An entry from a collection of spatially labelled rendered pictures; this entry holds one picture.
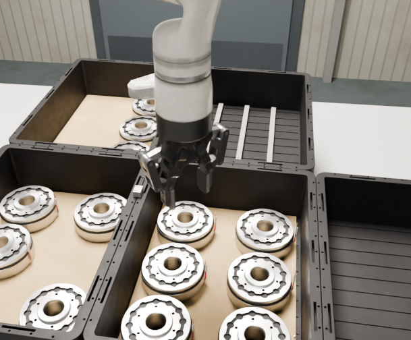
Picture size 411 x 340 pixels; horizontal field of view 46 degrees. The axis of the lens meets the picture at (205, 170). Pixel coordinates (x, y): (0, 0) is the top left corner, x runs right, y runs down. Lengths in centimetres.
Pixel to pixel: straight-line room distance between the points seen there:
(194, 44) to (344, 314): 48
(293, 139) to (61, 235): 57
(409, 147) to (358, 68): 195
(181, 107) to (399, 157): 90
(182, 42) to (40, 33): 304
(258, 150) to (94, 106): 45
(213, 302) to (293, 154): 44
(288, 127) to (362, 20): 210
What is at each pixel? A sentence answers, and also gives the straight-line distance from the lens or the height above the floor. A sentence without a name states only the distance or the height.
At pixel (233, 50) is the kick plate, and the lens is 321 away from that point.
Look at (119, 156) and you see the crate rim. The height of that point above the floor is 93.
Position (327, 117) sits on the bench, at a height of 70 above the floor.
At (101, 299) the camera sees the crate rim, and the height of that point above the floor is 93.
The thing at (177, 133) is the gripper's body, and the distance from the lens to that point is 61.
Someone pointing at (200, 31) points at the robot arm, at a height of 126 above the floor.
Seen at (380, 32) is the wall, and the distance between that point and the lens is 328.
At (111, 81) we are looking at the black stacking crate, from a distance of 131.
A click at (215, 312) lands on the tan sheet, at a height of 83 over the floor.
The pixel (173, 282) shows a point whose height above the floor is 86.
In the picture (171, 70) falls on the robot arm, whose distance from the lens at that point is 57.
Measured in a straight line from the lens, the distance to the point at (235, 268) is 80.
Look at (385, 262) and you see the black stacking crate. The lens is 90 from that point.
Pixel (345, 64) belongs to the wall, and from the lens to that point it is 334.
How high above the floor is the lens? 146
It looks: 37 degrees down
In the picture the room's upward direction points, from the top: straight up
